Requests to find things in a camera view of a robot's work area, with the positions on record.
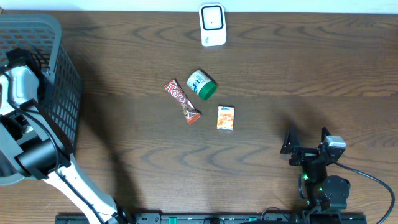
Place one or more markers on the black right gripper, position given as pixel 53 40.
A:
pixel 305 154

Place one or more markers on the orange Kleenex tissue pack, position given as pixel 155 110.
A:
pixel 225 119

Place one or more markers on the red Topps candy bar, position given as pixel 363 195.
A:
pixel 190 112

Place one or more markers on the green lidded white jar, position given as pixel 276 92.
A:
pixel 202 85

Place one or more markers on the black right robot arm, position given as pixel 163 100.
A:
pixel 323 192

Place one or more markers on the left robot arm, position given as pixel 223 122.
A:
pixel 33 145

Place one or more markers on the grey plastic mesh basket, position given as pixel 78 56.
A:
pixel 42 35

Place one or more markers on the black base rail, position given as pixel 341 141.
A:
pixel 156 218

